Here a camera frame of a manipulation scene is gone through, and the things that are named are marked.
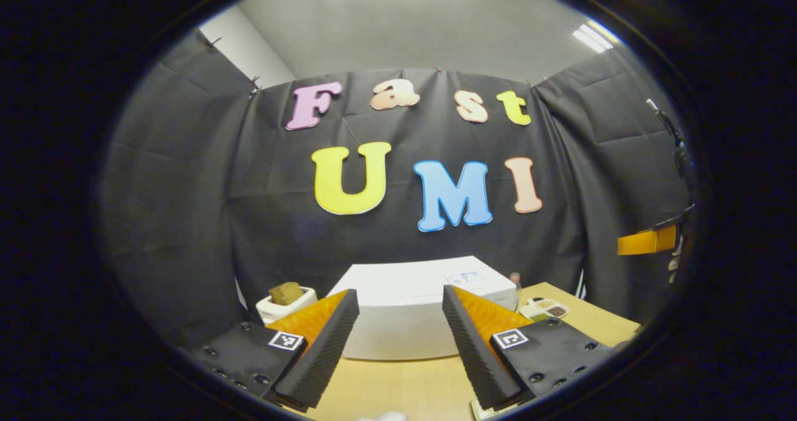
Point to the white divided dish of beans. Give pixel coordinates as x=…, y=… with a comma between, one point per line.
x=551, y=309

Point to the white microwave oven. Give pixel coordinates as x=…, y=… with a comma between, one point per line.
x=398, y=309

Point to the black backdrop cloth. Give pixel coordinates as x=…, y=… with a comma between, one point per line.
x=187, y=222

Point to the clear bottle with red label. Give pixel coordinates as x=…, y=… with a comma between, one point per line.
x=515, y=281

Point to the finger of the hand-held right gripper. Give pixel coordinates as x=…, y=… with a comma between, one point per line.
x=647, y=241

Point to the small ceiling light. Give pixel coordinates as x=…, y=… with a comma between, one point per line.
x=594, y=36

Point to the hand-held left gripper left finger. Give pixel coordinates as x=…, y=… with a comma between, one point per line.
x=324, y=352

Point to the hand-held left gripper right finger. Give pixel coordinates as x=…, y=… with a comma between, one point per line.
x=476, y=352

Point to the white toaster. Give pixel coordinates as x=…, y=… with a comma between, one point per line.
x=277, y=314

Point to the brown bread slice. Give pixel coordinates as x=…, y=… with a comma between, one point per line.
x=286, y=293

